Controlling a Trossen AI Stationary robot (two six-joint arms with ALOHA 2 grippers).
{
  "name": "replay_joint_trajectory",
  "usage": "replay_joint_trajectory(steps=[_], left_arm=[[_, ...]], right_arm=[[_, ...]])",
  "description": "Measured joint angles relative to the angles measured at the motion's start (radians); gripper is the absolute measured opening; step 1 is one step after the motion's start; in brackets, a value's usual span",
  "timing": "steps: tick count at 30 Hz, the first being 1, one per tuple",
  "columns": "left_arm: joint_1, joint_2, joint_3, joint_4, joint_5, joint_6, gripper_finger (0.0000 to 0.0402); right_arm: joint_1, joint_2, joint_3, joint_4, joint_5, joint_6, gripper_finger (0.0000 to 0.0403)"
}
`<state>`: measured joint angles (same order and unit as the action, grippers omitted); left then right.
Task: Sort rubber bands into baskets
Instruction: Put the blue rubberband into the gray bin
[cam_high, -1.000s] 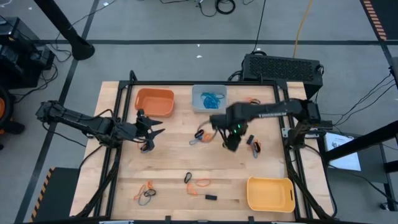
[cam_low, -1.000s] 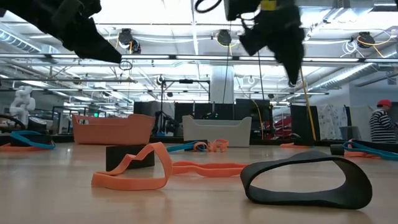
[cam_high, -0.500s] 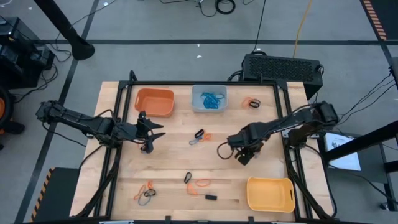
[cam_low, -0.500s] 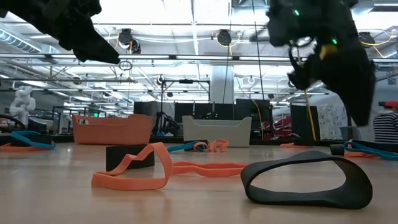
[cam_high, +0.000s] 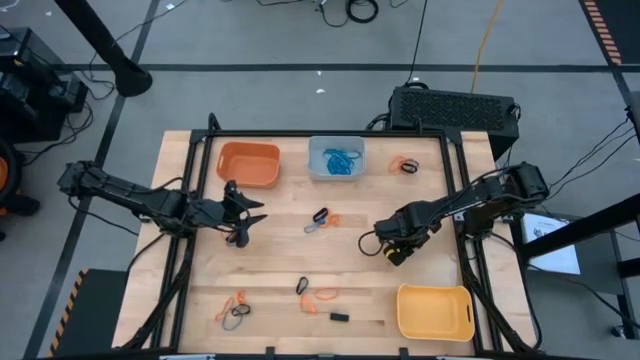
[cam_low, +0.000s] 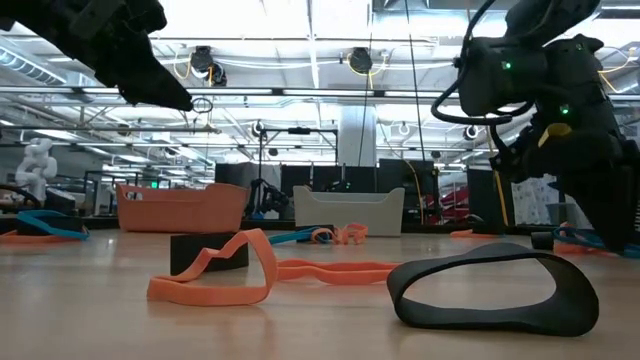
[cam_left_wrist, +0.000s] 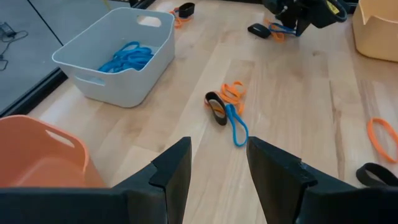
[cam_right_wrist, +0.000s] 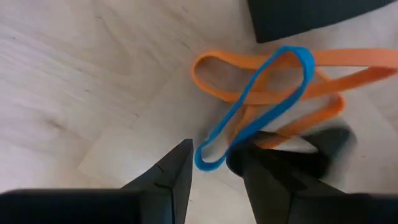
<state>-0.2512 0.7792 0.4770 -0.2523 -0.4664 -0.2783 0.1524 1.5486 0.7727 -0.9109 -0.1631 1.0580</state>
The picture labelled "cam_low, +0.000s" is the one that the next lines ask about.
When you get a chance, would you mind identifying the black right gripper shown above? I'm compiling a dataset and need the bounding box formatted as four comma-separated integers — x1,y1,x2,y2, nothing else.
532,34,640,254

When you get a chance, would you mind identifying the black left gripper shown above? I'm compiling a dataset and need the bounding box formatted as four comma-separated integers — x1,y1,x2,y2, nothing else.
0,0,194,112

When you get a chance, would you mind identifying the grey chair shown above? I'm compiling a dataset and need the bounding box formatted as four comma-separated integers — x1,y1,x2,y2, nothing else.
545,201,572,227

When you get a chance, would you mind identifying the patterned white cloth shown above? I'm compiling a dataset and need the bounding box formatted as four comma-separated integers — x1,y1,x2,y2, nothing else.
509,174,566,226

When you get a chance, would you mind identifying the dark grey partition panel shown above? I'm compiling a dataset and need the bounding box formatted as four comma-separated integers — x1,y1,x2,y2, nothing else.
214,160,282,201

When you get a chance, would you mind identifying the orange plastic basket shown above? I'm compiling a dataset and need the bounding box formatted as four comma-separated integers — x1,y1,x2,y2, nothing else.
115,182,249,234

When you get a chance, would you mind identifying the white robot figure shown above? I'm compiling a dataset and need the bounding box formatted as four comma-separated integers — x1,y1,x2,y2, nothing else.
13,137,59,204

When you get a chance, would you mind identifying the dark grey box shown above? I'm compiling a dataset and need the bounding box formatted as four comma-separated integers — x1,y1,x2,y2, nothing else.
43,187,77,217

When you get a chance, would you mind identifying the narrow black panel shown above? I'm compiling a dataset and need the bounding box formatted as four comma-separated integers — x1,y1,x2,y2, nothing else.
467,168,512,226

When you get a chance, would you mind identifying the black metal gantry stand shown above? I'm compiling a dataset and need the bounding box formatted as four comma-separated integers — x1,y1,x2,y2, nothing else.
256,126,340,221

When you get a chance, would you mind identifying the black curved tube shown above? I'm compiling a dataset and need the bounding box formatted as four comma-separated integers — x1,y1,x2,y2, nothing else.
0,182,42,211

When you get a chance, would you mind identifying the red object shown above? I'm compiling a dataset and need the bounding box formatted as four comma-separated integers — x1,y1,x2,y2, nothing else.
441,187,471,221

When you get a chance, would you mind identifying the black partition panel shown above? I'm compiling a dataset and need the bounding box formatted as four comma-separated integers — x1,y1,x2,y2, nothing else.
279,164,377,194

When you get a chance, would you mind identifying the light grey plastic basket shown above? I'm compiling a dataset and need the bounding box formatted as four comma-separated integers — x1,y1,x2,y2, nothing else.
292,182,406,237

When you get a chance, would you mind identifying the hanging black cable ring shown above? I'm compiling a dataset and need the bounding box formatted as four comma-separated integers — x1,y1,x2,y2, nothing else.
190,96,215,115

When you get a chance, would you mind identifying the black ceiling cable reel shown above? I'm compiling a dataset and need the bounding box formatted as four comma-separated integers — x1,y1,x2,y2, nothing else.
189,44,229,87
348,46,375,75

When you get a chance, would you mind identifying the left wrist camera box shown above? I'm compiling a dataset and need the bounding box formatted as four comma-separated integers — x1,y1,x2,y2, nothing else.
122,0,169,35

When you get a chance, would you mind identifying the yellow-orange power cable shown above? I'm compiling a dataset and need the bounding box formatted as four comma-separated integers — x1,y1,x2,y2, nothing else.
492,167,510,227

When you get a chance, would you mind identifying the long ceiling light rail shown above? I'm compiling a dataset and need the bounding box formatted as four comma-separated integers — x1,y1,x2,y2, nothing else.
0,85,640,100

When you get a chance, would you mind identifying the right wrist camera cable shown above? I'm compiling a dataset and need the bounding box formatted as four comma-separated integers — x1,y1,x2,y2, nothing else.
431,0,537,126

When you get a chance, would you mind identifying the black aluminium table frame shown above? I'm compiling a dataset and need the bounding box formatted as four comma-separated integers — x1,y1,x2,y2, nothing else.
0,213,640,257

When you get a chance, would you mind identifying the thin black hanging cable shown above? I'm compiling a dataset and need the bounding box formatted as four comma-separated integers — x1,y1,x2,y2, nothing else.
357,29,375,167

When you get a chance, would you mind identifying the black hanging power cable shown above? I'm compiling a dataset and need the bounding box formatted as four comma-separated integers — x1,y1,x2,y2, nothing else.
403,0,427,225

